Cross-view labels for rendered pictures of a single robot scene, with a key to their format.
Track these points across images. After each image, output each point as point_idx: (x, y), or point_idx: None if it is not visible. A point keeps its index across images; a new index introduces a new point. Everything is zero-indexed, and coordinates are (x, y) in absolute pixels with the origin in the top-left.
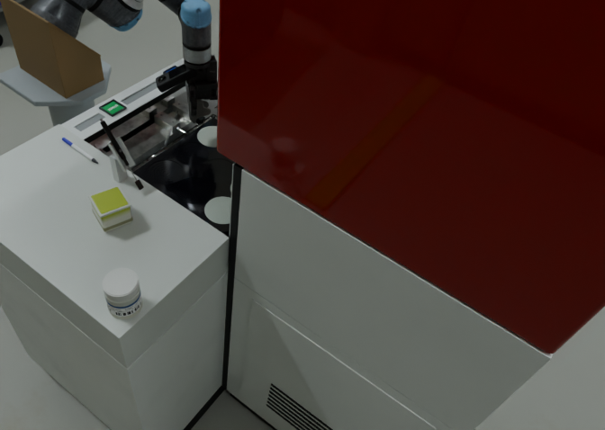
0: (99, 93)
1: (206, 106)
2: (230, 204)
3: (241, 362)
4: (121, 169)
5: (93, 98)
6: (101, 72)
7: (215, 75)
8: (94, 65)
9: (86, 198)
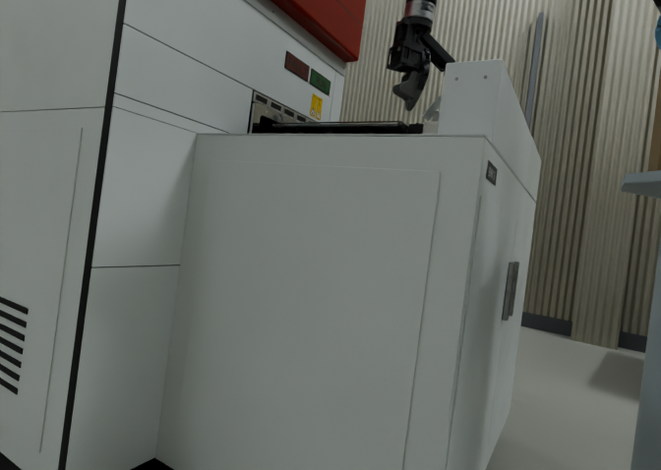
0: (624, 178)
1: (400, 88)
2: (341, 99)
3: None
4: (429, 120)
5: (622, 184)
6: (658, 152)
7: (394, 38)
8: (659, 133)
9: None
